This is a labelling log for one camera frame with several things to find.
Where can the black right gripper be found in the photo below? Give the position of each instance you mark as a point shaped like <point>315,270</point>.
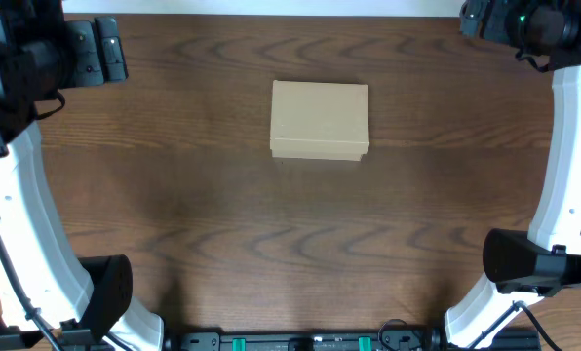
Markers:
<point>473,20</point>

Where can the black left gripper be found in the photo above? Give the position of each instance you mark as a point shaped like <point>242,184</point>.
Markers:
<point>110,49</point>

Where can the brown cardboard box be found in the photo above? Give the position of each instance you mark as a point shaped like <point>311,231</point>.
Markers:
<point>319,121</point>

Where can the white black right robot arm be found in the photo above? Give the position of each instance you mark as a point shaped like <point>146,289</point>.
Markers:
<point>522,268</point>

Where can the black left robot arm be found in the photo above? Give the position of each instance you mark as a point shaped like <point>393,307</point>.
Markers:
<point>47,292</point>

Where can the black mounting rail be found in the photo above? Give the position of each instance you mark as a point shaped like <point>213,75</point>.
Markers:
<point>393,339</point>

